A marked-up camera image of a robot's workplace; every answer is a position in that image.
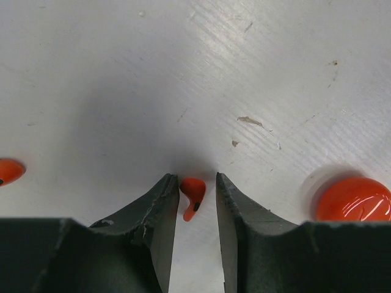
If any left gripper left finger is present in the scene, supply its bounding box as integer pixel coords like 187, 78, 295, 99
1, 174, 179, 292

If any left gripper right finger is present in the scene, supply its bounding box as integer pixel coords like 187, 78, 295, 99
216, 173, 390, 292

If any red earbud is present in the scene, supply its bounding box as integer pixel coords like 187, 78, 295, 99
0, 159, 26, 186
180, 178, 206, 222

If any red charging case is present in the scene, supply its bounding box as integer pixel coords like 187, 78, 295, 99
315, 177, 390, 222

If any red earbud on purple earbud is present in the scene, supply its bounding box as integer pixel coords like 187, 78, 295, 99
0, 159, 26, 186

